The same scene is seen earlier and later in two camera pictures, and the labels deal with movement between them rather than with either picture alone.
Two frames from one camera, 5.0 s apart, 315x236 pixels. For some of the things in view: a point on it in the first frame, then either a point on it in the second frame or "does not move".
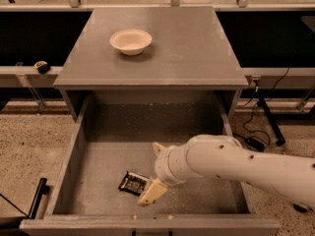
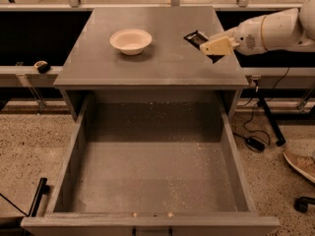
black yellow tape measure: [42, 67] does not move
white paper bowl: [131, 41] does not move
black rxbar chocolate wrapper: [133, 183] to [196, 38]
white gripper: [162, 166] to [248, 38]
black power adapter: [255, 144] does not move
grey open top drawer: [112, 157] does not move
